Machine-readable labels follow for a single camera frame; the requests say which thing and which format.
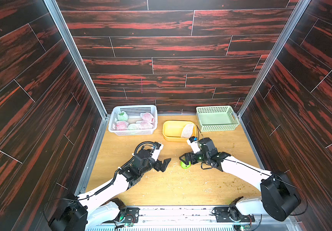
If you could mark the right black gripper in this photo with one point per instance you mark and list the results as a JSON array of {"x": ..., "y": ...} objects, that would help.
[{"x": 193, "y": 157}]

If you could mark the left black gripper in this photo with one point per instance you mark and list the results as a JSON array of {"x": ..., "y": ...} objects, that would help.
[{"x": 163, "y": 165}]

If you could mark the green apple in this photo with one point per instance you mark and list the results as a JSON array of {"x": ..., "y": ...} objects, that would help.
[
  {"x": 185, "y": 166},
  {"x": 122, "y": 116}
]

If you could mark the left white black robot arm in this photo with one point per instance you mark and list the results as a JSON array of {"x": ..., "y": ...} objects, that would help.
[{"x": 87, "y": 210}]

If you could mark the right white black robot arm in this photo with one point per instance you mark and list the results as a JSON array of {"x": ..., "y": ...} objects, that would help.
[{"x": 278, "y": 199}]

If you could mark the yellow plastic tub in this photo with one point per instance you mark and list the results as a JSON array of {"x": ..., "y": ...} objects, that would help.
[{"x": 172, "y": 130}]

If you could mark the red apple netted front right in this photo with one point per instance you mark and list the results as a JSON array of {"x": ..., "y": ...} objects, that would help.
[{"x": 144, "y": 125}]

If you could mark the red apple netted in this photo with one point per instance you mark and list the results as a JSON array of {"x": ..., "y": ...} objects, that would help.
[
  {"x": 121, "y": 125},
  {"x": 148, "y": 117},
  {"x": 144, "y": 125}
]

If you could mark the red apple netted back right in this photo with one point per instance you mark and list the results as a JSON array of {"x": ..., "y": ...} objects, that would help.
[{"x": 148, "y": 117}]

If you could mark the green plastic mesh basket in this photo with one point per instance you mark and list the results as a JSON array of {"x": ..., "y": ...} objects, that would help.
[{"x": 217, "y": 118}]

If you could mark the red apple netted front left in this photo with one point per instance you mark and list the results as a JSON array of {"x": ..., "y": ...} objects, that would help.
[{"x": 121, "y": 125}]

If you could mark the white plastic mesh basket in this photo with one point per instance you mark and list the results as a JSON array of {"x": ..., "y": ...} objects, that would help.
[{"x": 131, "y": 114}]

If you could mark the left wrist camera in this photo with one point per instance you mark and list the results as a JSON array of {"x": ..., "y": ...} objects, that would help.
[{"x": 156, "y": 151}]

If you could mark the front aluminium rail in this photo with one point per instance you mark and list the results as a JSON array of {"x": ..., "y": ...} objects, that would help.
[{"x": 194, "y": 218}]

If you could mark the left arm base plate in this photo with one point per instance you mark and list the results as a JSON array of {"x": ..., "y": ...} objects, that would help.
[{"x": 128, "y": 215}]

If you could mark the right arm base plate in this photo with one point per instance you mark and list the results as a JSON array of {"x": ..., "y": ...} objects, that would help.
[{"x": 228, "y": 214}]

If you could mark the right aluminium frame post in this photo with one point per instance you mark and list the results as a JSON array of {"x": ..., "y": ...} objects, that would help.
[{"x": 282, "y": 39}]

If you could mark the aluminium frame post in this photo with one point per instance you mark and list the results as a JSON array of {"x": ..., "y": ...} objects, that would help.
[
  {"x": 282, "y": 39},
  {"x": 62, "y": 27}
]

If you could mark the left aluminium frame post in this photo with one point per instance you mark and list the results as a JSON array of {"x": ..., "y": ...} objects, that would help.
[{"x": 62, "y": 27}]

